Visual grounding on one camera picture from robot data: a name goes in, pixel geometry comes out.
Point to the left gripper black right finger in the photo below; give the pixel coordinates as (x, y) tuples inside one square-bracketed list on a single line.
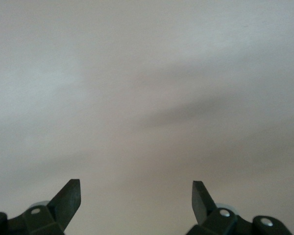
[(218, 222)]

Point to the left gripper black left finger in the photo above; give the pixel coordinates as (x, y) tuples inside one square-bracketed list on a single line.
[(51, 218)]

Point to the brown table mat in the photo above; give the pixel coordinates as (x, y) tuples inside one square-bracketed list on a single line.
[(147, 73)]

